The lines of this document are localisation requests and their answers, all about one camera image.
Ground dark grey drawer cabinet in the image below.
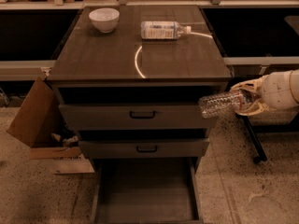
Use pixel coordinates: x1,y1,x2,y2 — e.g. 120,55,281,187
47,5,234,224

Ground white ceramic bowl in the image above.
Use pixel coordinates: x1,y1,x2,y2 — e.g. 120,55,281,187
89,7,120,33

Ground labelled plastic bottle on counter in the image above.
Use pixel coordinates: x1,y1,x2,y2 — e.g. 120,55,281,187
141,21,192,40

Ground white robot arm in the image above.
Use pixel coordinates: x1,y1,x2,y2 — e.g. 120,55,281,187
230,70,299,116

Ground open bottom drawer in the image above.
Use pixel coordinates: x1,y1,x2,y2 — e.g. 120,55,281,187
91,158,204,224

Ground middle grey drawer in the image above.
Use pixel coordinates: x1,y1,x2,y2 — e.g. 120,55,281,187
78,139,209,159

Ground top grey drawer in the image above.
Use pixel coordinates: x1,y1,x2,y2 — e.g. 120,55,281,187
59,105,217,131

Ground clear water bottle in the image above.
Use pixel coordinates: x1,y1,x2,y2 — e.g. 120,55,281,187
198,89,260,119

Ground grey drawer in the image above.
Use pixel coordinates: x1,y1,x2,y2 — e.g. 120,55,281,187
78,139,209,159
59,105,217,131

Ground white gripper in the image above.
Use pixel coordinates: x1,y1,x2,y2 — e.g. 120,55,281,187
231,71,293,116

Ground black wheeled stand leg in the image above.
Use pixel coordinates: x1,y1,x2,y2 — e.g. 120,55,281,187
237,115,267,164

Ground brown cardboard box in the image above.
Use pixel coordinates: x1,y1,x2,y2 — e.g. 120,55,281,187
7,77,94,175

